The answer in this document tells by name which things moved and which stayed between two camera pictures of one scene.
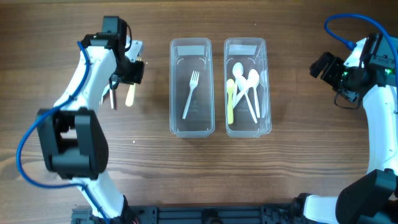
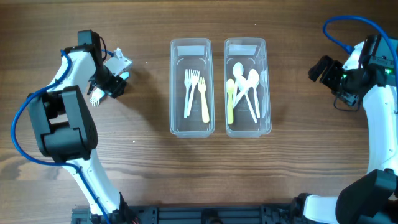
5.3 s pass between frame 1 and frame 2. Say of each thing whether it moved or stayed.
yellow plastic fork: moved
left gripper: moved
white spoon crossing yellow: stayed
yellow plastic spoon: stayed
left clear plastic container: stayed
